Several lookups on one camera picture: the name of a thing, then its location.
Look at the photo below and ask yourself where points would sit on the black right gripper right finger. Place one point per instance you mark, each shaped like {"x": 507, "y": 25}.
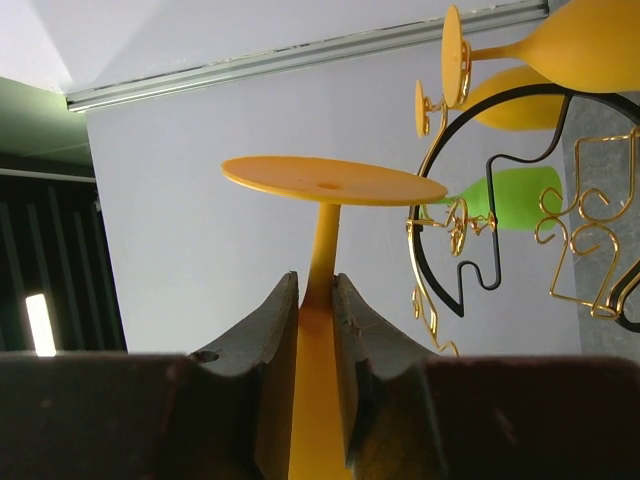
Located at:
{"x": 409, "y": 413}

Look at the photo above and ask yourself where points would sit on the green plastic goblet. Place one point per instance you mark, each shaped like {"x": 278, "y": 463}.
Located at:
{"x": 517, "y": 193}

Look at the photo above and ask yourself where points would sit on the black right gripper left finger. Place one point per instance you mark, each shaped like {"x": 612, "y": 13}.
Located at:
{"x": 222, "y": 412}

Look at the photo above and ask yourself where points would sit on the orange plastic goblet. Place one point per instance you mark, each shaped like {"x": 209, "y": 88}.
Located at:
{"x": 587, "y": 46}
{"x": 317, "y": 450}
{"x": 538, "y": 112}

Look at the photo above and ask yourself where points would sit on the gold wire wine glass rack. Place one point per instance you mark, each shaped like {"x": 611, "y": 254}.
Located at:
{"x": 570, "y": 217}

